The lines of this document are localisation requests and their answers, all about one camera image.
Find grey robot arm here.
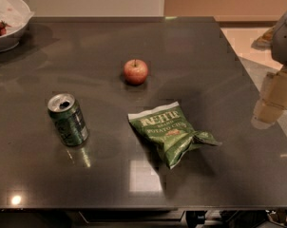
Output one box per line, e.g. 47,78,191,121
251,10,287,129

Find green jalapeno chip bag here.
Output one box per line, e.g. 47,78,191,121
127,102,220,169

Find red apple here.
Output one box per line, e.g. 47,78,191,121
123,59,148,86

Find green soda can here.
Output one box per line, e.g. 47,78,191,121
48,93,88,146

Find white bowl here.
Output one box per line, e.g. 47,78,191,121
0,0,34,52

